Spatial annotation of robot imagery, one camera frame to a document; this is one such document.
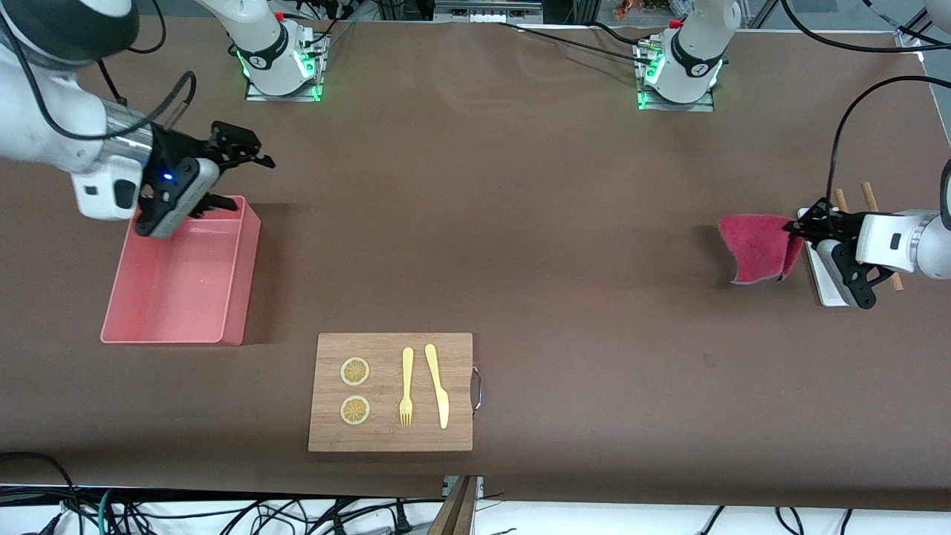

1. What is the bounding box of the pink plastic bin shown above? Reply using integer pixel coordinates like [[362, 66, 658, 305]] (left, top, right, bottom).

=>
[[100, 195, 262, 347]]

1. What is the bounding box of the yellow plastic fork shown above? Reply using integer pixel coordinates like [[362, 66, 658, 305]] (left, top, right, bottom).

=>
[[399, 347, 415, 427]]

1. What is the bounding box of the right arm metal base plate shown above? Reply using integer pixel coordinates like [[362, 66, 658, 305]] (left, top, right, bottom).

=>
[[245, 26, 322, 103]]

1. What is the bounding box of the wooden cutting board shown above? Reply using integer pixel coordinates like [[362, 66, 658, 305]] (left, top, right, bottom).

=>
[[308, 332, 474, 453]]

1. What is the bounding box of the silver metal box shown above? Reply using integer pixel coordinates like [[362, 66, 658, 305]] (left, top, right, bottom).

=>
[[435, 0, 543, 23]]

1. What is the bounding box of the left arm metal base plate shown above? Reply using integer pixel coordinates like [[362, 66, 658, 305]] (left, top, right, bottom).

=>
[[635, 37, 715, 112]]

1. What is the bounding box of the yellow plastic knife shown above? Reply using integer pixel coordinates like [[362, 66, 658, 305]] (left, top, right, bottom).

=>
[[424, 343, 450, 429]]

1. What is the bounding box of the white rectangular tray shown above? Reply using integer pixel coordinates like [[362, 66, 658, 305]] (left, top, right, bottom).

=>
[[797, 208, 851, 307]]

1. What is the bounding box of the black looped floor cable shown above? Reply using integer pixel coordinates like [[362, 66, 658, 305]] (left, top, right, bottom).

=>
[[0, 452, 75, 535]]

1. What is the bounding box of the black cable across table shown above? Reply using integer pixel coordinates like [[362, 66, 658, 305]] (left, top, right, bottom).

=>
[[496, 21, 662, 66]]

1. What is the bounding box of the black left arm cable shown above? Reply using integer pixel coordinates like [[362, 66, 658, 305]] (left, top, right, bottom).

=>
[[826, 74, 951, 205]]

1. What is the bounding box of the pink cloth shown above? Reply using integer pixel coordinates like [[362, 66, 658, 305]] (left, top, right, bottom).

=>
[[718, 214, 805, 285]]

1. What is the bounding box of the wooden plank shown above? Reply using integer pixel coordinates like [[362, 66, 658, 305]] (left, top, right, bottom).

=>
[[427, 476, 480, 535]]

